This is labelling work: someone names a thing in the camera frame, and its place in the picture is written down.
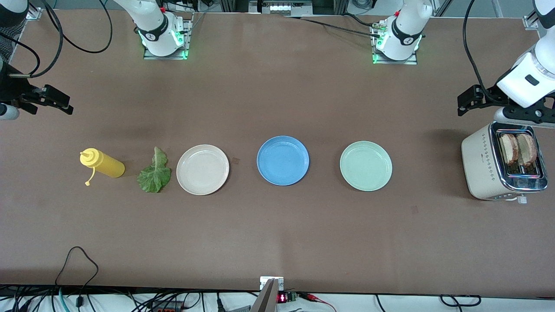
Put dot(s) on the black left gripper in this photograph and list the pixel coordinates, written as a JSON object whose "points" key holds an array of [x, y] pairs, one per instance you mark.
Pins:
{"points": [[489, 95]]}

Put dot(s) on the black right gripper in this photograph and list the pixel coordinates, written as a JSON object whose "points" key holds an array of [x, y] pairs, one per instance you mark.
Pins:
{"points": [[13, 89]]}

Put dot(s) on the brown-crusted bread slice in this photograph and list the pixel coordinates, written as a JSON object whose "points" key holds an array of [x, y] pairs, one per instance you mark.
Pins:
{"points": [[508, 149], [528, 149]]}

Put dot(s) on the yellow squeeze bottle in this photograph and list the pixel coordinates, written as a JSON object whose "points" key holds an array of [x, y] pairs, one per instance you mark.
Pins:
{"points": [[108, 167]]}

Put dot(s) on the green lettuce leaf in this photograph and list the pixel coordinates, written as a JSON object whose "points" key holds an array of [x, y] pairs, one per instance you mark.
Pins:
{"points": [[154, 177]]}

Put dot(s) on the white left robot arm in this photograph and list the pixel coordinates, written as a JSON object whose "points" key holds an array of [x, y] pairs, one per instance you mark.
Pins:
{"points": [[403, 26]]}

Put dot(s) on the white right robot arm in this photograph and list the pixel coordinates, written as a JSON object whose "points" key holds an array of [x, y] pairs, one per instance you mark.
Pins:
{"points": [[151, 21]]}

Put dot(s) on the light green plate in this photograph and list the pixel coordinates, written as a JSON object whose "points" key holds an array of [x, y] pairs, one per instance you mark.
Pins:
{"points": [[366, 166]]}

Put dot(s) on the beige plate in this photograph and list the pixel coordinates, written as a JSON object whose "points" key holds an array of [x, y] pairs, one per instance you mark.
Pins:
{"points": [[202, 170]]}

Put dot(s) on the blue plate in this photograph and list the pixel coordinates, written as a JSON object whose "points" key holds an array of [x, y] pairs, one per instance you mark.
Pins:
{"points": [[282, 160]]}

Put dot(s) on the dark mesh fabric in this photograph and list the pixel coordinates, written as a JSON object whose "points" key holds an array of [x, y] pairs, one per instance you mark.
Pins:
{"points": [[8, 43]]}

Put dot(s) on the cream and chrome toaster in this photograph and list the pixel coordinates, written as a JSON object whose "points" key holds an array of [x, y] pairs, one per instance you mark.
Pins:
{"points": [[481, 169]]}

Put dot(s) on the grey metal box with lights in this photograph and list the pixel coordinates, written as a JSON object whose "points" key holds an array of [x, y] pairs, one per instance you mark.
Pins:
{"points": [[282, 8]]}

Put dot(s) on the small board with red display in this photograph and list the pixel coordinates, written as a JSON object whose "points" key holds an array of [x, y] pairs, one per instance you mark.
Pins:
{"points": [[284, 297]]}

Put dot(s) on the grey aluminium bar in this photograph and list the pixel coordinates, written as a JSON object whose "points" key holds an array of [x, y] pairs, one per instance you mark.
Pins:
{"points": [[266, 301]]}

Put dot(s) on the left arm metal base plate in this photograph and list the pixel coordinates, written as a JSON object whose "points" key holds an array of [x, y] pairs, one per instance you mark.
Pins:
{"points": [[409, 61]]}

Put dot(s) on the aluminium corner bracket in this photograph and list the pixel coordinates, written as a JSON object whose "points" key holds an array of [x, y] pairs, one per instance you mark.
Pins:
{"points": [[531, 22], [34, 14]]}

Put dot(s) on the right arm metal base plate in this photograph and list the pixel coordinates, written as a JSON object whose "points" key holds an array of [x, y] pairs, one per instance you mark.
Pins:
{"points": [[164, 57]]}

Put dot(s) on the small metal camera bracket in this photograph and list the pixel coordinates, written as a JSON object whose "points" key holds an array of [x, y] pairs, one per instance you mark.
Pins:
{"points": [[264, 281]]}

